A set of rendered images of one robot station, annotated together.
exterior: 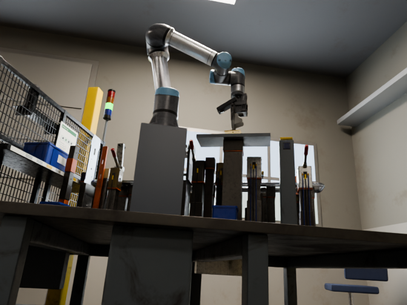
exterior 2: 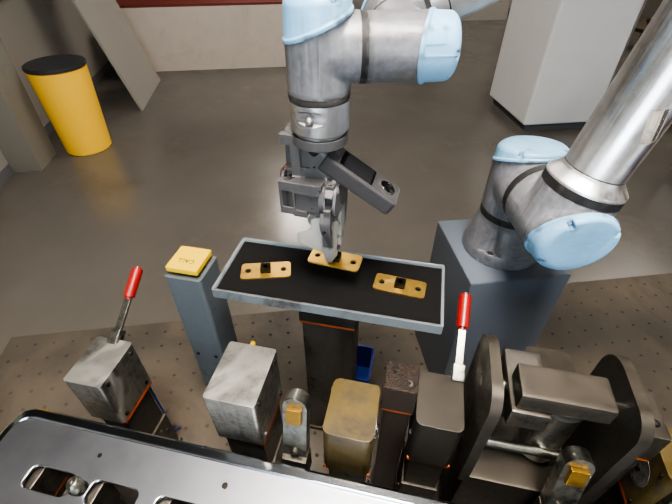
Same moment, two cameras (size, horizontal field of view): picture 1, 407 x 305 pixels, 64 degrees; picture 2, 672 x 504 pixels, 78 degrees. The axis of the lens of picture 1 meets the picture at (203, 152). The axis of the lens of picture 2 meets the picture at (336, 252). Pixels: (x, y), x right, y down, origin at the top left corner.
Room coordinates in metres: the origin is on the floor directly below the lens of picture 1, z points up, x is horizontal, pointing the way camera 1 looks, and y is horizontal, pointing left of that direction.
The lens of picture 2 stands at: (2.06, -0.13, 1.64)
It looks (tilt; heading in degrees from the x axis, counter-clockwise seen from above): 41 degrees down; 181
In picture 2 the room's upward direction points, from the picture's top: straight up
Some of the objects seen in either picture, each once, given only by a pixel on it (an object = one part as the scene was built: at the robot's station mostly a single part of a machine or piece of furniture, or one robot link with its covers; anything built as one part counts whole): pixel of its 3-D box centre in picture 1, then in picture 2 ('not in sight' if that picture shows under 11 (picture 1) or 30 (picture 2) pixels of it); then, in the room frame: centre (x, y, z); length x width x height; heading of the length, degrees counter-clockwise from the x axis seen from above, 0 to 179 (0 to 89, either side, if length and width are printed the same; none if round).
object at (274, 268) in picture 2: not in sight; (265, 268); (1.55, -0.26, 1.17); 0.08 x 0.04 x 0.01; 96
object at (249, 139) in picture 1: (234, 140); (331, 280); (1.56, -0.15, 1.16); 0.37 x 0.14 x 0.02; 79
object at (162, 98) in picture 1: (166, 102); (525, 176); (1.40, 0.19, 1.27); 0.13 x 0.12 x 0.14; 4
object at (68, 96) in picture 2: not in sight; (72, 107); (-1.22, -2.37, 0.35); 0.44 x 0.44 x 0.70
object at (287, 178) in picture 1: (287, 186); (214, 341); (1.51, -0.41, 0.92); 0.08 x 0.08 x 0.44; 79
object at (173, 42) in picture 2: not in sight; (209, 31); (-3.73, -1.89, 0.36); 2.12 x 0.71 x 0.72; 99
